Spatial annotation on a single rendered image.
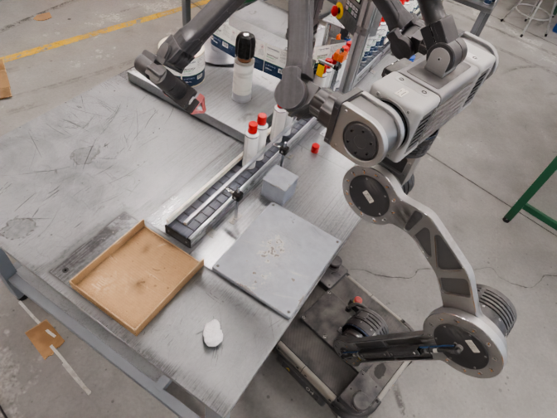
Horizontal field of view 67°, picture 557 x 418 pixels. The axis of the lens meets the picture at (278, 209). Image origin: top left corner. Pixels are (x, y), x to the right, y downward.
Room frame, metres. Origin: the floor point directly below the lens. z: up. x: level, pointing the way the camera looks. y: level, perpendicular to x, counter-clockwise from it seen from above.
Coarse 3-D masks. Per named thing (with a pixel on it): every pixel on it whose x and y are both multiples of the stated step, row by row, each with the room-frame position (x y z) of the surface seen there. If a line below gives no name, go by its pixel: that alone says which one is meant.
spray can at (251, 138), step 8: (248, 128) 1.16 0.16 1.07; (256, 128) 1.15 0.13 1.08; (248, 136) 1.14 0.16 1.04; (256, 136) 1.15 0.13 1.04; (248, 144) 1.14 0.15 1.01; (256, 144) 1.15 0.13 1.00; (248, 152) 1.14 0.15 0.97; (256, 152) 1.16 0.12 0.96; (248, 160) 1.14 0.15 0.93; (248, 168) 1.14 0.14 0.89
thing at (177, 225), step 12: (372, 60) 2.19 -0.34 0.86; (300, 120) 1.51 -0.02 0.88; (264, 156) 1.23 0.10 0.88; (240, 168) 1.14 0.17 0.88; (228, 180) 1.06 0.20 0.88; (240, 180) 1.08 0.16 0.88; (228, 192) 1.00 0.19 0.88; (192, 204) 0.92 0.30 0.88; (216, 204) 0.94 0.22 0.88; (180, 216) 0.85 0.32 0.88; (204, 216) 0.87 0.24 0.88; (180, 228) 0.81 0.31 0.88; (192, 228) 0.82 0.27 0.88
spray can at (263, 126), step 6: (258, 114) 1.22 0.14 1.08; (264, 114) 1.23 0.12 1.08; (258, 120) 1.21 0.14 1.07; (264, 120) 1.21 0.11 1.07; (258, 126) 1.20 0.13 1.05; (264, 126) 1.21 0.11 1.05; (264, 132) 1.20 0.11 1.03; (264, 138) 1.21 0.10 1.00; (258, 144) 1.20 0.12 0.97; (264, 144) 1.21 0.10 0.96; (258, 150) 1.20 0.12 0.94
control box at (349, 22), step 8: (344, 0) 1.61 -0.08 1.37; (352, 0) 1.57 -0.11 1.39; (344, 8) 1.60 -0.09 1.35; (360, 8) 1.52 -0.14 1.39; (344, 16) 1.59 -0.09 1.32; (376, 16) 1.55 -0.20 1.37; (344, 24) 1.58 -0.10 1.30; (352, 24) 1.54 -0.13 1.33; (376, 24) 1.56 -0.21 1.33; (352, 32) 1.52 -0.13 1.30; (376, 32) 1.57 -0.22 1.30
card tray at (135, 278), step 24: (120, 240) 0.73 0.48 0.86; (144, 240) 0.76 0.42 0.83; (96, 264) 0.63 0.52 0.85; (120, 264) 0.66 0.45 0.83; (144, 264) 0.67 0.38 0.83; (168, 264) 0.69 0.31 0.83; (192, 264) 0.71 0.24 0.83; (72, 288) 0.55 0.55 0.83; (96, 288) 0.56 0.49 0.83; (120, 288) 0.58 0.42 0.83; (144, 288) 0.59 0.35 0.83; (168, 288) 0.61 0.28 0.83; (120, 312) 0.50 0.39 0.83; (144, 312) 0.52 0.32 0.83
